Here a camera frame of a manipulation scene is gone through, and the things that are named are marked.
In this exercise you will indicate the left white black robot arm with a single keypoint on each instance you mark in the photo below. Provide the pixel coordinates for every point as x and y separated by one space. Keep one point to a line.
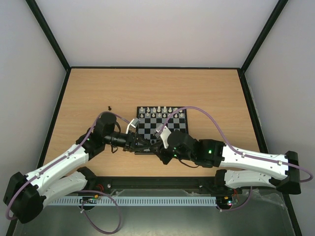
28 194

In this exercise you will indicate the black aluminium frame rail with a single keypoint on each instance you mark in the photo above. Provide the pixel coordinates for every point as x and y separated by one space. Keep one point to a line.
202 185

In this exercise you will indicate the black folding chess board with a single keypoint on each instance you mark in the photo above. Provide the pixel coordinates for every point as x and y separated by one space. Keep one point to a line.
149 126

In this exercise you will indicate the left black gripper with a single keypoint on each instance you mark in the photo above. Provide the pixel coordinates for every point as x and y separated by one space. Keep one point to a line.
131 142

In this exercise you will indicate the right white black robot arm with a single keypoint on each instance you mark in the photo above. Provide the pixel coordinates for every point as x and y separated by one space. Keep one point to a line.
237 167

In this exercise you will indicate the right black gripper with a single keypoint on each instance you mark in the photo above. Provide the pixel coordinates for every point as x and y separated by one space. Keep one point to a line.
160 152

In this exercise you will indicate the light blue slotted cable duct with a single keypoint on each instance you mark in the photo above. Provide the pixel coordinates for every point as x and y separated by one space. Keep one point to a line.
136 201

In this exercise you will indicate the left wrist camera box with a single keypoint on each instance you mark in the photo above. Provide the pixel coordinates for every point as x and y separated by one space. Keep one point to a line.
132 125

